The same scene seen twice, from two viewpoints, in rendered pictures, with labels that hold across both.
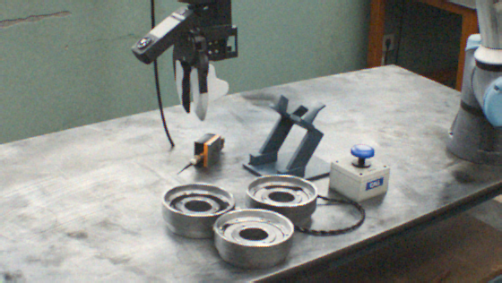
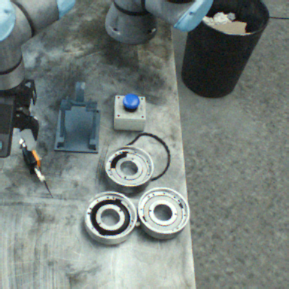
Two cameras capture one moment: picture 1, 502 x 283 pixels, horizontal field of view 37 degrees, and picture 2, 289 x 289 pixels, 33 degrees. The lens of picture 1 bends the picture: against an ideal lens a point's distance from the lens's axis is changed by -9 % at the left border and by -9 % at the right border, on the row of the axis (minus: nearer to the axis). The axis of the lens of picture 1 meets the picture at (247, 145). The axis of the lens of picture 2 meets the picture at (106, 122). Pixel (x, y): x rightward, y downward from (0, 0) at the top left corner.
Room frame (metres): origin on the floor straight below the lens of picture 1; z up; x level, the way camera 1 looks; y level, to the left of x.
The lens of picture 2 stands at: (0.79, 0.46, 1.72)
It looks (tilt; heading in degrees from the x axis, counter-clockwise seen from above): 51 degrees down; 305
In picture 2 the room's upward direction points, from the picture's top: 5 degrees clockwise
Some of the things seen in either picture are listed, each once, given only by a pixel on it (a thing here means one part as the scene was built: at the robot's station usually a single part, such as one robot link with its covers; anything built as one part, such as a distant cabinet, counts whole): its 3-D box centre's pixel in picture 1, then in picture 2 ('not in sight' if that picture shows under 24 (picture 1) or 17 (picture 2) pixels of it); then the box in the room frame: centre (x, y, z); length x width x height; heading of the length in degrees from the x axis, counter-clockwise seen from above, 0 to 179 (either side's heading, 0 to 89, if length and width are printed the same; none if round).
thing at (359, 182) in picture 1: (362, 175); (129, 111); (1.18, -0.19, 0.82); 0.08 x 0.07 x 0.05; 128
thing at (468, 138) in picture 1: (485, 125); (132, 12); (1.38, -0.46, 0.85); 0.15 x 0.15 x 0.10
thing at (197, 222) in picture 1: (198, 210); (110, 219); (1.04, 0.07, 0.82); 0.10 x 0.10 x 0.04
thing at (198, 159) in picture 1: (199, 154); (34, 168); (1.24, 0.08, 0.82); 0.17 x 0.02 x 0.04; 158
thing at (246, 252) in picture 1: (253, 239); (162, 214); (0.96, -0.01, 0.82); 0.10 x 0.10 x 0.04
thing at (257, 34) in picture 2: not in sight; (218, 45); (1.39, -1.22, 0.21); 0.34 x 0.34 x 0.43
